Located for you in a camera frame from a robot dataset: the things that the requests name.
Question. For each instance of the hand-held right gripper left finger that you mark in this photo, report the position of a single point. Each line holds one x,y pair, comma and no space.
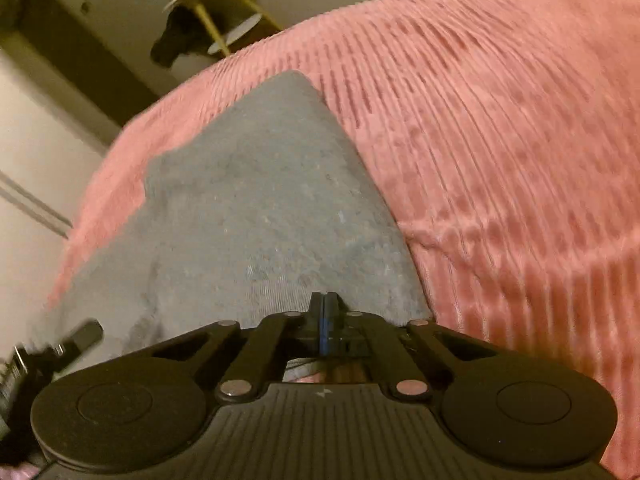
317,325

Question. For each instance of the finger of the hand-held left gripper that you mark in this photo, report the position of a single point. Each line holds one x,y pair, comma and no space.
82,336

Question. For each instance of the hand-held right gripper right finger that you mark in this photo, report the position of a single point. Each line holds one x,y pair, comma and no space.
330,327

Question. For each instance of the grey pants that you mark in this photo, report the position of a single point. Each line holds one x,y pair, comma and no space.
260,220

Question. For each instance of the pink ribbed blanket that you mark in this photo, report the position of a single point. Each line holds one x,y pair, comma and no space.
490,160

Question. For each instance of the gold side table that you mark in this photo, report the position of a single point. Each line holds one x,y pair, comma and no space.
220,5

